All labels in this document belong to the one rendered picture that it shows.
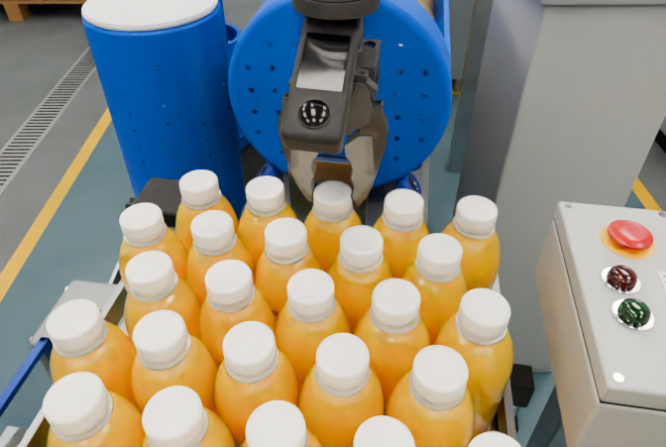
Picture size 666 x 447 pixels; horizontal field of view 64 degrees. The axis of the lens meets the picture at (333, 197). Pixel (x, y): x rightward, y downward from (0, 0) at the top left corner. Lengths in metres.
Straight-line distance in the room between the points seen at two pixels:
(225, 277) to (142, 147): 0.84
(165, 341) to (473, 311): 0.24
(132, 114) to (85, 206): 1.24
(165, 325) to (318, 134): 0.19
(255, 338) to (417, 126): 0.38
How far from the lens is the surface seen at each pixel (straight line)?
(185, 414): 0.39
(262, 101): 0.70
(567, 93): 1.12
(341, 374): 0.39
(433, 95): 0.66
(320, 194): 0.53
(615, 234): 0.52
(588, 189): 1.29
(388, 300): 0.43
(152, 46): 1.14
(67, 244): 2.28
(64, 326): 0.46
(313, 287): 0.44
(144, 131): 1.24
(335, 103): 0.40
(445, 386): 0.40
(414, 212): 0.52
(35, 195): 2.59
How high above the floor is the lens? 1.42
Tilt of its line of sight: 39 degrees down
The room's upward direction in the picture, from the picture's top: straight up
